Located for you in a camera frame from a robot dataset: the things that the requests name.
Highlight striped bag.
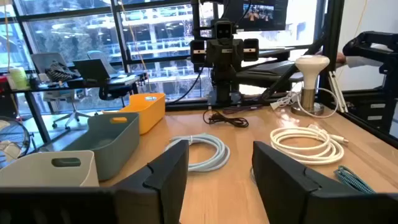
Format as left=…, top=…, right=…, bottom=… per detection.
left=45, top=60, right=81, bottom=82

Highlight person's forearm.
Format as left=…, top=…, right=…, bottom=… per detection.
left=345, top=43, right=385, bottom=68

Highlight wire floor fan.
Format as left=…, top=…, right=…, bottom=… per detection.
left=0, top=116, right=34, bottom=162

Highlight pale blue cable coil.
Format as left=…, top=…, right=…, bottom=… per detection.
left=164, top=133, right=231, bottom=173

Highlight white mushroom lamp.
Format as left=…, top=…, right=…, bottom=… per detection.
left=290, top=54, right=331, bottom=118

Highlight grey-green plastic bin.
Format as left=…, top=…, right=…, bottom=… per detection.
left=62, top=112, right=141, bottom=181

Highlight thick white cable coil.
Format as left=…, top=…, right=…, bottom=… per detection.
left=269, top=124, right=349, bottom=166

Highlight black drawer cabinet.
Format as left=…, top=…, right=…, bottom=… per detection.
left=341, top=90, right=394, bottom=133

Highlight blue black braided cable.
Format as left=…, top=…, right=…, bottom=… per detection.
left=334, top=164, right=377, bottom=195

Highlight yellow plastic bin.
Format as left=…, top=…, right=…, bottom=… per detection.
left=119, top=92, right=167, bottom=135

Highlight white leaning rods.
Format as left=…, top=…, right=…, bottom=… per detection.
left=328, top=70, right=349, bottom=114

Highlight black monitor screen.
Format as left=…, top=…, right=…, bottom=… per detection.
left=231, top=0, right=289, bottom=32

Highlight thin black cable coil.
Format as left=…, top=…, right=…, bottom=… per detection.
left=202, top=108, right=249, bottom=129

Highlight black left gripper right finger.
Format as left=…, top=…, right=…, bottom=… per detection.
left=251, top=141, right=379, bottom=224

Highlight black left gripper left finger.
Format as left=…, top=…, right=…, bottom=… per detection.
left=113, top=139, right=190, bottom=224

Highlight white plastic bin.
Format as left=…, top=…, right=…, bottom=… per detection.
left=0, top=150, right=100, bottom=188

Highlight black laptop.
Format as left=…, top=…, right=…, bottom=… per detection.
left=72, top=58, right=137, bottom=86

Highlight dark office chair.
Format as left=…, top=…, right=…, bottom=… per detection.
left=86, top=50, right=139, bottom=108

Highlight white lamp cord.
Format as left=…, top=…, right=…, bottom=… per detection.
left=269, top=88, right=340, bottom=119

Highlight yellow-green roll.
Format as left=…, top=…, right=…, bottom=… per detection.
left=8, top=67, right=30, bottom=90

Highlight black office desk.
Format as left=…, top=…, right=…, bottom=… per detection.
left=9, top=73, right=149, bottom=144

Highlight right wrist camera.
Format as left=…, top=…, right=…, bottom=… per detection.
left=214, top=19, right=234, bottom=40

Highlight grey office chair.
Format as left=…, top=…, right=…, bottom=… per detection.
left=30, top=52, right=94, bottom=130

